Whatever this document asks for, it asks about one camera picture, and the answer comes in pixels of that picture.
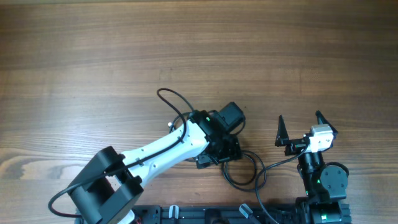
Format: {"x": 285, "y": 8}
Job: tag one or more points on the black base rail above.
{"x": 281, "y": 213}

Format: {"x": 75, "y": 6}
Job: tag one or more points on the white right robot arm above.
{"x": 325, "y": 183}

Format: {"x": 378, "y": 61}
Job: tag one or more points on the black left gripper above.
{"x": 232, "y": 147}

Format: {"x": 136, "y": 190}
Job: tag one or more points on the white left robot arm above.
{"x": 109, "y": 185}

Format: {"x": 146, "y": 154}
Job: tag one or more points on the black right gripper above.
{"x": 298, "y": 146}

